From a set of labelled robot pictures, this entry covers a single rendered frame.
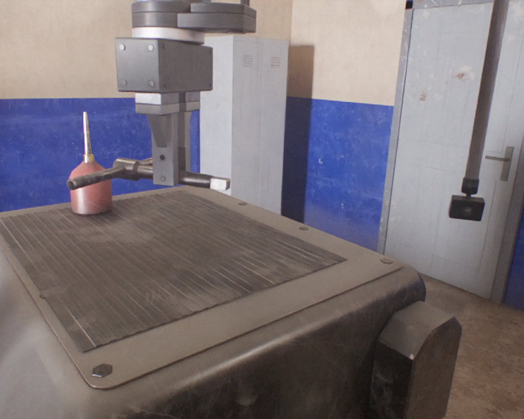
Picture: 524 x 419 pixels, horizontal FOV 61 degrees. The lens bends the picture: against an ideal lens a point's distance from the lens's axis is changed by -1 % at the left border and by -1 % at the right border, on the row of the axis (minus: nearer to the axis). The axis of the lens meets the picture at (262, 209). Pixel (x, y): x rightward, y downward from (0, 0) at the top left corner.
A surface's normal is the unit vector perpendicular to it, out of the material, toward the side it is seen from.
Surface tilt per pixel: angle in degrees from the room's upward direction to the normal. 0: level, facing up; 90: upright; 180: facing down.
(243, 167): 90
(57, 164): 90
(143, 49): 90
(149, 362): 0
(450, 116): 90
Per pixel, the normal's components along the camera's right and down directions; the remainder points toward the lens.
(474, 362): 0.04, -0.95
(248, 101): 0.63, 0.25
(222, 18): 0.11, 0.29
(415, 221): -0.77, 0.16
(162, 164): -0.28, 0.27
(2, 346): -0.52, -0.56
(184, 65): 0.96, 0.11
